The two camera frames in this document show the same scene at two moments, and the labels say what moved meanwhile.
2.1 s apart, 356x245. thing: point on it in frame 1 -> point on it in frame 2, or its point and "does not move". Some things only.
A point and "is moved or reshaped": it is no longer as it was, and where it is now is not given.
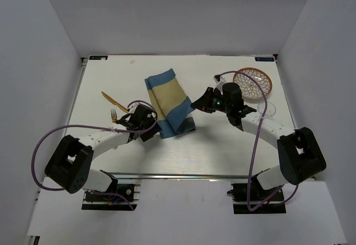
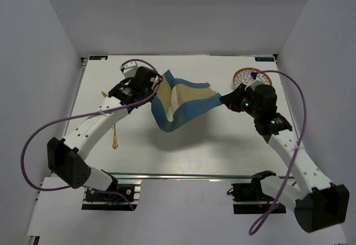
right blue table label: [265, 59] does not move
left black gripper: [146, 136] -> [150, 92]
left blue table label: [98, 57] does not move
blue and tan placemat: [174, 112] is moved or reshaped
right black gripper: [204, 103] -> [232, 99]
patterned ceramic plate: [248, 89] does not move
